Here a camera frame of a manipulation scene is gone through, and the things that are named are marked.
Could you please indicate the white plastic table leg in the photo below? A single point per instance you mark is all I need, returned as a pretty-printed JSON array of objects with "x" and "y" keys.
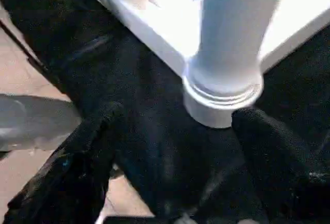
[{"x": 227, "y": 41}]

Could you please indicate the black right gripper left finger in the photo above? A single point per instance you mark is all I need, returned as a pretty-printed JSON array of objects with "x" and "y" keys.
[{"x": 77, "y": 172}]

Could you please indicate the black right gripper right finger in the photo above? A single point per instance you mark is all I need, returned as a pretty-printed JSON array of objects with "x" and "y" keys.
[{"x": 283, "y": 177}]

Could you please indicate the black mat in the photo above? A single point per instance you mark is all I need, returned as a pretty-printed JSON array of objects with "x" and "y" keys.
[{"x": 129, "y": 79}]

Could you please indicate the white plastic table top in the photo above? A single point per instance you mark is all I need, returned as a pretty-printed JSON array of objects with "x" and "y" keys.
[{"x": 167, "y": 28}]

